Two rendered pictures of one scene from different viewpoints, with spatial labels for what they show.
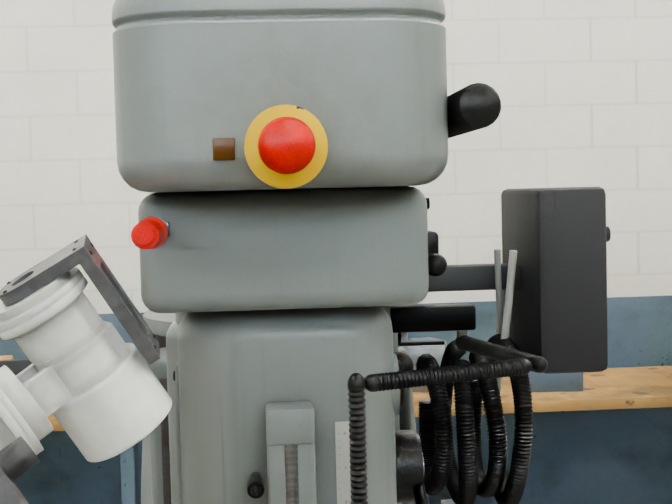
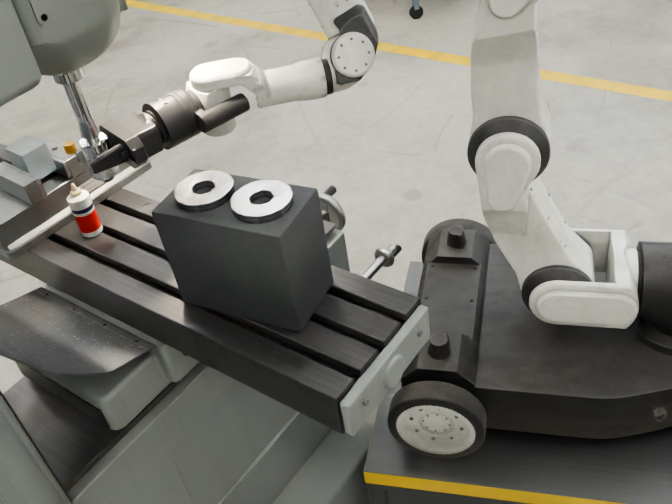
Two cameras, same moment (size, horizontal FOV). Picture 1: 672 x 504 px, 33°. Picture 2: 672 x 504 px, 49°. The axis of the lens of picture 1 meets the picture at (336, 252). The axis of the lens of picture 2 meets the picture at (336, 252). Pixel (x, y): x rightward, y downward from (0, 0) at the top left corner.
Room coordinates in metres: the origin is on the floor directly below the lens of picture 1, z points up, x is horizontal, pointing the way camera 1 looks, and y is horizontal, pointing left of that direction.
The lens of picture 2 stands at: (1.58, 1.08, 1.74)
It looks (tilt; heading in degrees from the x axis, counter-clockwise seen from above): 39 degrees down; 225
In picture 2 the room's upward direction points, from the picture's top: 9 degrees counter-clockwise
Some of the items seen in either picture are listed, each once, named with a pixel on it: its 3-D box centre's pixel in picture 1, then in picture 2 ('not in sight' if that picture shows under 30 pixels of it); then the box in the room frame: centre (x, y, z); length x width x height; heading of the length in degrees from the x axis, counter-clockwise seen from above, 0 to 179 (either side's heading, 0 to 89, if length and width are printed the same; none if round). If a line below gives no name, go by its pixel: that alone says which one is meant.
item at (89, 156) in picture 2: not in sight; (100, 158); (1.07, 0.05, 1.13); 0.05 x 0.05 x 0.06
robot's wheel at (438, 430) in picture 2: not in sight; (436, 420); (0.82, 0.53, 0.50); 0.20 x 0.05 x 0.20; 116
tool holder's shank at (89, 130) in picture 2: not in sight; (80, 109); (1.07, 0.05, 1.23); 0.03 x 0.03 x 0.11
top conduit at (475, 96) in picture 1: (430, 123); not in sight; (1.11, -0.09, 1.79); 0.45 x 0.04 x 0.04; 4
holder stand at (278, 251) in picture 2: not in sight; (245, 245); (1.04, 0.35, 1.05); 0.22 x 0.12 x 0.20; 104
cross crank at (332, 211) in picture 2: not in sight; (317, 220); (0.56, 0.02, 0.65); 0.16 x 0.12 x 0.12; 4
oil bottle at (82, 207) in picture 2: not in sight; (82, 208); (1.09, -0.05, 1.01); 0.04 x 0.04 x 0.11
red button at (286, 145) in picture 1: (286, 145); not in sight; (0.81, 0.03, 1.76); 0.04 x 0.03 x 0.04; 94
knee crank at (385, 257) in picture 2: not in sight; (375, 266); (0.53, 0.15, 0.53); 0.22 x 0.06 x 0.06; 4
